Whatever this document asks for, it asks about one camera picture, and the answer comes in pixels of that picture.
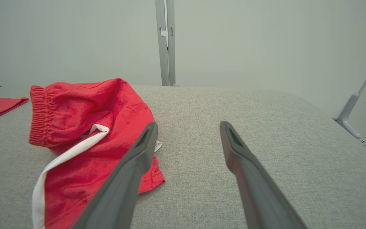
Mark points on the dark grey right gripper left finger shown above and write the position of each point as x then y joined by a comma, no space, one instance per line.
119,190

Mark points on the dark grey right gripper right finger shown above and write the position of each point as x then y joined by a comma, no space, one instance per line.
259,197

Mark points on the red shorts with white stripe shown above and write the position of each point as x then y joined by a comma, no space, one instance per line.
75,105

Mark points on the grey metal frame post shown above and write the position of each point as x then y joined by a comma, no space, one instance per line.
171,57

